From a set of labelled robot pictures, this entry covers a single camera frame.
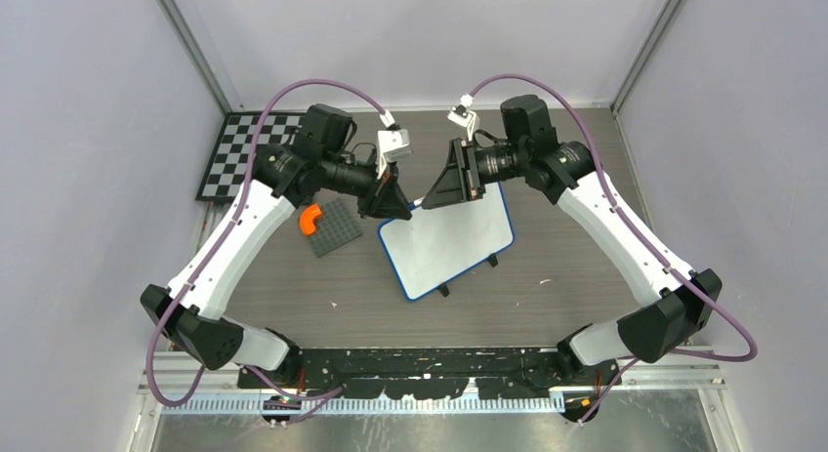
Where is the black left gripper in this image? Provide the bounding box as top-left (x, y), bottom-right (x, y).
top-left (322, 152), bottom-right (413, 220)

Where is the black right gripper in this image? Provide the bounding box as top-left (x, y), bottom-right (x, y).
top-left (422, 138), bottom-right (527, 210)

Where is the blue framed whiteboard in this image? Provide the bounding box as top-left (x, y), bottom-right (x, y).
top-left (377, 184), bottom-right (516, 302)

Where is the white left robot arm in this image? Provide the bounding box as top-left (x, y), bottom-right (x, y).
top-left (141, 103), bottom-right (412, 388)

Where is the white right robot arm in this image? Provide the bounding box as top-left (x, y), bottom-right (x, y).
top-left (422, 95), bottom-right (723, 385)

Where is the grey studded baseplate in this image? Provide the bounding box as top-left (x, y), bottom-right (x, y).
top-left (306, 198), bottom-right (363, 258)

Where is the orange curved block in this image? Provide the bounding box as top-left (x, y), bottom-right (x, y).
top-left (299, 204), bottom-right (324, 236)

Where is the black white checkerboard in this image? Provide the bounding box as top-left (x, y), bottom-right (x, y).
top-left (195, 111), bottom-right (301, 203)

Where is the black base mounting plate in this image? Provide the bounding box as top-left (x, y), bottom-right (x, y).
top-left (238, 348), bottom-right (619, 400)

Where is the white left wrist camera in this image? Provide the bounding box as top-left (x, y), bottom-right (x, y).
top-left (376, 110), bottom-right (412, 179)

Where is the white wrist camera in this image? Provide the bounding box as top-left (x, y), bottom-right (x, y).
top-left (376, 110), bottom-right (412, 179)
top-left (447, 94), bottom-right (479, 146)

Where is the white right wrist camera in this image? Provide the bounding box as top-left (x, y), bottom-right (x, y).
top-left (447, 94), bottom-right (479, 146)

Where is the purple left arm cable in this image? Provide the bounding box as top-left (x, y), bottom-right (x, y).
top-left (145, 78), bottom-right (397, 426)

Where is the slotted aluminium cable duct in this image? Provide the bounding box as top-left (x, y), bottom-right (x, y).
top-left (162, 391), bottom-right (565, 416)

